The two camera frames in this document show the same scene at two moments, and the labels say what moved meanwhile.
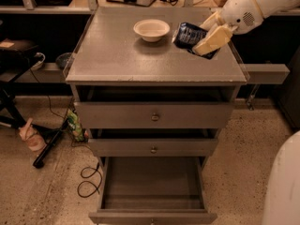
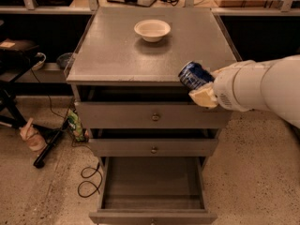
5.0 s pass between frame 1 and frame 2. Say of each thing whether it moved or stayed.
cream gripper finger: moved
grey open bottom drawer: stayed
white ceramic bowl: stayed
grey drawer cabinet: stayed
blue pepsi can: moved
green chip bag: stayed
